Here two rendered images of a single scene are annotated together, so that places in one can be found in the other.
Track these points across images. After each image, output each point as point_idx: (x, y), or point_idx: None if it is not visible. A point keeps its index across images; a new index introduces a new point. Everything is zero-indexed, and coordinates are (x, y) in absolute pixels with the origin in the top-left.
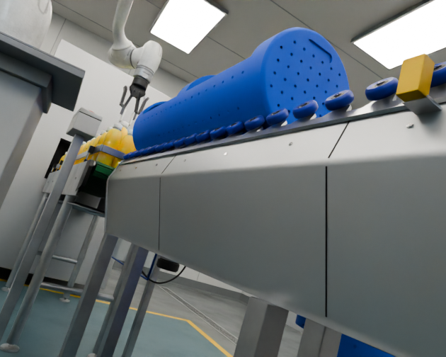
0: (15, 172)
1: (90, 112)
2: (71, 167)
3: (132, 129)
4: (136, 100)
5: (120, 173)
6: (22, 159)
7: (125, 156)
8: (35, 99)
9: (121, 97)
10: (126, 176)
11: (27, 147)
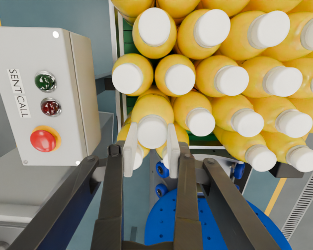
0: (73, 168)
1: (50, 164)
2: (104, 91)
3: (167, 168)
4: (173, 239)
5: (151, 179)
6: (67, 173)
7: (157, 171)
8: None
9: (56, 191)
10: (149, 200)
11: (61, 181)
